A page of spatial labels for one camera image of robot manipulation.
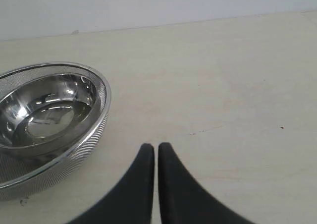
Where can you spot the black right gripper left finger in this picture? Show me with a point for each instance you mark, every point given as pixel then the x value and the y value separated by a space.
pixel 131 199

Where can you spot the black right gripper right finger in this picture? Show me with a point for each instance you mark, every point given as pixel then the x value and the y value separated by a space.
pixel 182 200

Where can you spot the small steel bowl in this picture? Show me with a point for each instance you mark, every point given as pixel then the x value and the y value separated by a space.
pixel 50 109

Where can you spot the steel mesh colander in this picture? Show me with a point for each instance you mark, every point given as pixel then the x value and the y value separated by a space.
pixel 26 172

